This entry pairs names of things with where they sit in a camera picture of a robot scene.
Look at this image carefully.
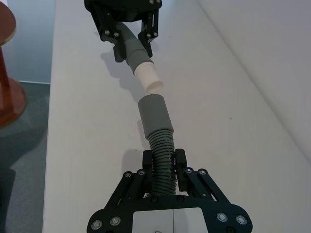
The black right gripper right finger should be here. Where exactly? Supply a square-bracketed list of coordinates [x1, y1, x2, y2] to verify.
[175, 148, 229, 204]

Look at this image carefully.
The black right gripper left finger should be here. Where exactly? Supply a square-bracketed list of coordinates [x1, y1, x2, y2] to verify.
[104, 150, 156, 211]

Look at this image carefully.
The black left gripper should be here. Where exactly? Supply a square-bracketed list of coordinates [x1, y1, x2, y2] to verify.
[84, 0, 163, 63]

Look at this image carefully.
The grey elbow tube white end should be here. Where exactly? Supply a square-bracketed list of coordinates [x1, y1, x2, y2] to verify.
[116, 21, 165, 95]

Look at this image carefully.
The grey corrugated hose with cuff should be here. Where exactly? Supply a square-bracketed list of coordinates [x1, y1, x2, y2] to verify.
[137, 95, 179, 196]

